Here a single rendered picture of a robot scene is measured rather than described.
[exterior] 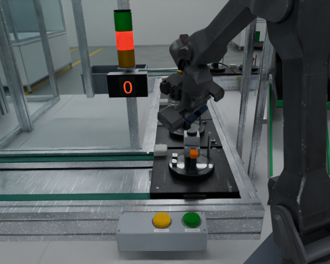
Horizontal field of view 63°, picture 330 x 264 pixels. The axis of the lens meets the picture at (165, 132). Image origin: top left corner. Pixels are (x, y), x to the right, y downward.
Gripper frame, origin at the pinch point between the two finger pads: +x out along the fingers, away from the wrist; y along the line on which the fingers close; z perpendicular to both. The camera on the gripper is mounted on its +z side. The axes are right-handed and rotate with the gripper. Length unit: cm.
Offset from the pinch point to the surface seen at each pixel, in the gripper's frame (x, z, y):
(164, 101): 45, 37, -23
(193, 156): 4.5, -8.0, 5.9
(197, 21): 550, 600, -666
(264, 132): 48, -5, -50
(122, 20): -14.0, 29.0, 0.0
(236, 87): 82, 40, -92
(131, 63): -3.6, 23.6, 2.0
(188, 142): 7.5, -2.9, 2.5
